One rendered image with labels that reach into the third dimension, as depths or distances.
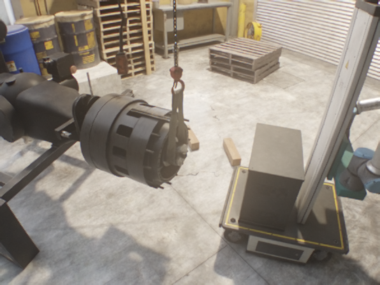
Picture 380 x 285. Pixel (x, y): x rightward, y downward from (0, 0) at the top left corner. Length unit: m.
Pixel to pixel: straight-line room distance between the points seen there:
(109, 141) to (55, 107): 0.64
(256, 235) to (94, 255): 1.27
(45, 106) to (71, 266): 1.25
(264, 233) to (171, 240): 0.77
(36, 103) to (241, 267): 2.00
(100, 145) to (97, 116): 0.18
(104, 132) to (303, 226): 1.53
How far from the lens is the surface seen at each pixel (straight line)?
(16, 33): 3.89
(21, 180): 2.15
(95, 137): 1.63
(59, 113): 2.04
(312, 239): 2.01
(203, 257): 2.13
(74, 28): 4.44
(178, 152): 1.55
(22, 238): 2.26
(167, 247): 2.18
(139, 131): 1.48
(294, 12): 6.99
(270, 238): 1.93
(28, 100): 2.25
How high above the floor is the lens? 1.87
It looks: 36 degrees down
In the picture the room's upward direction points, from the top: straight up
